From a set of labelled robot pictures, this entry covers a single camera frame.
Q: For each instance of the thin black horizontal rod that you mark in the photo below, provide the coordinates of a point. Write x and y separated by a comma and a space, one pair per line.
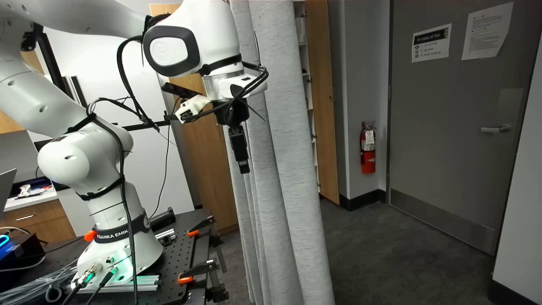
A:
147, 126

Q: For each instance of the white printed paper sheet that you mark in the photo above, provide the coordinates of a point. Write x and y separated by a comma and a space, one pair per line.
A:
487, 31

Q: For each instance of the red fire extinguisher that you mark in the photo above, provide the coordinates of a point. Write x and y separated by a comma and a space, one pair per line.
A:
369, 153

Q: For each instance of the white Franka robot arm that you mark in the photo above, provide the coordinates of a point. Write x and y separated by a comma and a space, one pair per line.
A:
74, 163

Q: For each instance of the wooden drawer cabinet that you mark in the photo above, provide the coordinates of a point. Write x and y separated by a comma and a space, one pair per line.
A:
40, 221

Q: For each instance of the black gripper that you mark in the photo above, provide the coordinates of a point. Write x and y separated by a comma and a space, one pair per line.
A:
235, 113

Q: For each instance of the grey door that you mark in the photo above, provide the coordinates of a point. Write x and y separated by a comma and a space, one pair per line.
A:
446, 141

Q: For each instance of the white grey fabric curtain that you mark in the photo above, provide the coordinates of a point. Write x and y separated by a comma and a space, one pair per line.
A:
289, 170

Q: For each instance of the paper sign with black header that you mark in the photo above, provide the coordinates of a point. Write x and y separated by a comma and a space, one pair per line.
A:
431, 45

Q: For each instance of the small black device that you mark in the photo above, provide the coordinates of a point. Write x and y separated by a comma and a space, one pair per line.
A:
164, 218

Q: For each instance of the brown wooden shelf cabinet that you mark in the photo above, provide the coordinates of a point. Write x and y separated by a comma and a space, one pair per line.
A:
209, 163

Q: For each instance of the black stand pole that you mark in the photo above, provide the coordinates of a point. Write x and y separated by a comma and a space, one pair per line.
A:
57, 69

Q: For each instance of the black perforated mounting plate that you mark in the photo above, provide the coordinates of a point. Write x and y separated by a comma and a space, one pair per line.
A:
179, 263

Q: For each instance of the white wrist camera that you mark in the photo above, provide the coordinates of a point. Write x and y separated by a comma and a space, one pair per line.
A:
192, 109

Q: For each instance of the black box with blue item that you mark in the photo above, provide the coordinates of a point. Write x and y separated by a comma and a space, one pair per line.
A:
20, 248

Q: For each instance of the orange knob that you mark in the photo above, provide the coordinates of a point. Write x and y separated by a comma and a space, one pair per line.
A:
91, 236

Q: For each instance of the green robot base plate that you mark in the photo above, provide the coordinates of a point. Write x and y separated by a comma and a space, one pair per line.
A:
145, 282

